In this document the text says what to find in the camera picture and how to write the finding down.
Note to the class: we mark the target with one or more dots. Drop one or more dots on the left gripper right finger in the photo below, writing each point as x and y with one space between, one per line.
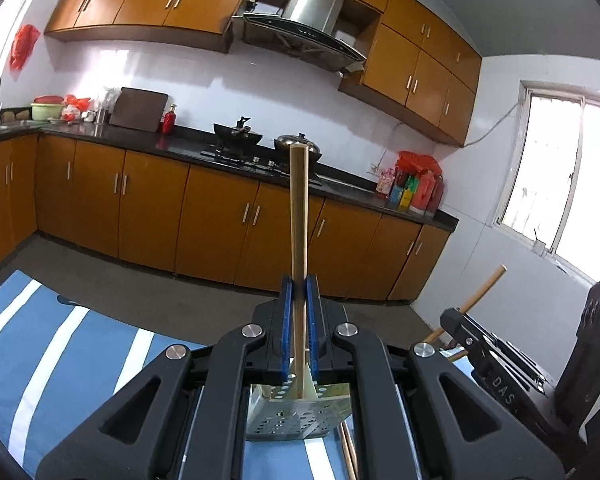
416 415

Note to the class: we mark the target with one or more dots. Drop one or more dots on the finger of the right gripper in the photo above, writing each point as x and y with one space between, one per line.
494 359

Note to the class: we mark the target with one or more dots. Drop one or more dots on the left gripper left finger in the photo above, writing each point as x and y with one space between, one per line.
184 415

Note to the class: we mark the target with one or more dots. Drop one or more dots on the wooden chopstick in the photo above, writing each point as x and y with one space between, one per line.
425 349
299 210
348 451
457 356
266 391

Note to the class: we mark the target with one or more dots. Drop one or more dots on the green perforated utensil holder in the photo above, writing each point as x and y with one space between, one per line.
283 417

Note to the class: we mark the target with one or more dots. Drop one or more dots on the dark red thermos flask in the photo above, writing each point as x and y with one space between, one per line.
435 198

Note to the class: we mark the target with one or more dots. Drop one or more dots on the blue white striped tablecloth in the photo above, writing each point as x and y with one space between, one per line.
59 362

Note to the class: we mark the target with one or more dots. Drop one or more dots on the colourful boxes on counter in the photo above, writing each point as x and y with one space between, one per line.
402 191

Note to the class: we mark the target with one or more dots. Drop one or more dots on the pink packaged item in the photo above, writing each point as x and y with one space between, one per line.
385 182

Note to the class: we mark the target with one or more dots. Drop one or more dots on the right window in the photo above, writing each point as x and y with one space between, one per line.
551 196

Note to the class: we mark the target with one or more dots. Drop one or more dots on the red bag over thermoses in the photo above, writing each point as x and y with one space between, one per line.
415 164

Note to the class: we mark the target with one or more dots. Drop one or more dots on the wooden lower cabinets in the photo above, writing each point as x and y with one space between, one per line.
204 223

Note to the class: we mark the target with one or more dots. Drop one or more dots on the wooden cabinets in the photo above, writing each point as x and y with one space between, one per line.
204 223
396 55

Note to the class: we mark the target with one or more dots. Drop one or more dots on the gas stove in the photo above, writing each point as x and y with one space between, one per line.
273 165

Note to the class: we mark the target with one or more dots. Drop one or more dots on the black countertop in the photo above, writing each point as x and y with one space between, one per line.
198 148

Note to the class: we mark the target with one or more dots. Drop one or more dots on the wooden upper cabinets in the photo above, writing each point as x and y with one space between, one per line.
396 55

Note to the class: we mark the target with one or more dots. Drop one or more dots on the black wok with ladle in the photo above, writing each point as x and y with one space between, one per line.
238 140

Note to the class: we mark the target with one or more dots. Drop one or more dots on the red bottle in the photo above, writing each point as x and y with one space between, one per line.
169 119

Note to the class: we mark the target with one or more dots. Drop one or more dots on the dark wooden cutting board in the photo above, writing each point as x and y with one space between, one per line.
139 109

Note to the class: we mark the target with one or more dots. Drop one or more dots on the red plastic bag on counter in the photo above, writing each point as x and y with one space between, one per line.
75 108

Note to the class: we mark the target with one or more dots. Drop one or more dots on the green basin with red lid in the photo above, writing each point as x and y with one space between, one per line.
47 107

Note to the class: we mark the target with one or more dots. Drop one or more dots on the steel range hood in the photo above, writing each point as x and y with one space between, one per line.
304 30

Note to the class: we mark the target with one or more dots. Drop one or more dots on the red plastic bag on wall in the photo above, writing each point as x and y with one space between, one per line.
22 47

